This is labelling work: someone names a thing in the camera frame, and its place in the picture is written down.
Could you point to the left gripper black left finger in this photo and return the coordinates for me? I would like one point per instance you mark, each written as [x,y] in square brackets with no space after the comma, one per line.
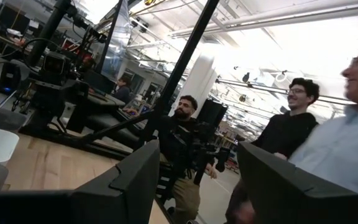
[104,199]

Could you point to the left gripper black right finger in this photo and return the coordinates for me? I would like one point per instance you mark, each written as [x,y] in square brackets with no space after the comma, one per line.
[291,199]

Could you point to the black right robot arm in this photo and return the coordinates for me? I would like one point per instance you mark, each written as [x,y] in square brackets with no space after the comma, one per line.
[51,25]

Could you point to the black device with blue light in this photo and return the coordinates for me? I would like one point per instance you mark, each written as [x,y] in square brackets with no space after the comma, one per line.
[9,77]

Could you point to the person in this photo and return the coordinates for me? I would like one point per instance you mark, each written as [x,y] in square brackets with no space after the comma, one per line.
[182,107]
[287,133]
[123,93]
[337,149]

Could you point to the black monitor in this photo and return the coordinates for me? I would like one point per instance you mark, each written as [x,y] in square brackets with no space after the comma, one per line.
[213,113]

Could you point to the white building column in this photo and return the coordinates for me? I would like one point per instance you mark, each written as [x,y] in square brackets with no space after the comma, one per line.
[197,81]

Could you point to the black handheld camera rig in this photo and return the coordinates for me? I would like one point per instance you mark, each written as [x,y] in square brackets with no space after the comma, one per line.
[204,149]

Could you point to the black aluminium rig frame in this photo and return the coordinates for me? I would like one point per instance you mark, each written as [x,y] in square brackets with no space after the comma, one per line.
[191,46]

